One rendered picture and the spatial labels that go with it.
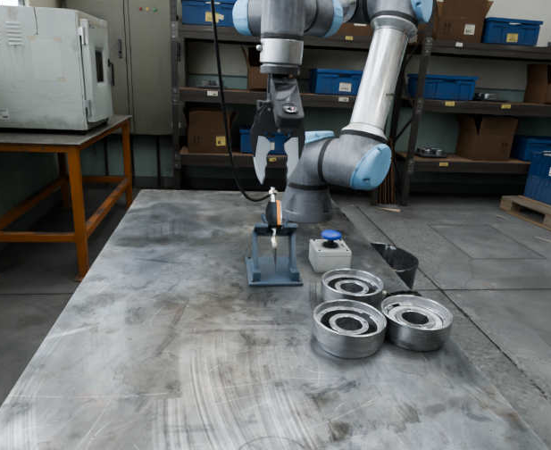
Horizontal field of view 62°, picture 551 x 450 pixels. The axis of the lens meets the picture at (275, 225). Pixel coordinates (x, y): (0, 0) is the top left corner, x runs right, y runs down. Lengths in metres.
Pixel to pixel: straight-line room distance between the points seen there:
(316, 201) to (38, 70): 1.99
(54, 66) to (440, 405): 2.56
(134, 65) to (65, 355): 3.90
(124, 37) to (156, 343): 3.93
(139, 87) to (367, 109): 3.47
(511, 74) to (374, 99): 4.42
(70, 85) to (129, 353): 2.25
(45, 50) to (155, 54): 1.74
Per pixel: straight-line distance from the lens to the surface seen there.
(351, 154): 1.11
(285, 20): 0.83
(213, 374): 0.62
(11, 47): 2.89
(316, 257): 0.89
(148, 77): 4.43
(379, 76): 1.17
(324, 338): 0.66
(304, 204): 1.19
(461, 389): 0.66
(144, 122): 4.47
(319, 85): 4.22
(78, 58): 2.78
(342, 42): 4.18
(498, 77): 5.45
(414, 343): 0.70
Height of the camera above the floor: 1.17
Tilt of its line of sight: 19 degrees down
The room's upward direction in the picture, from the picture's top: 3 degrees clockwise
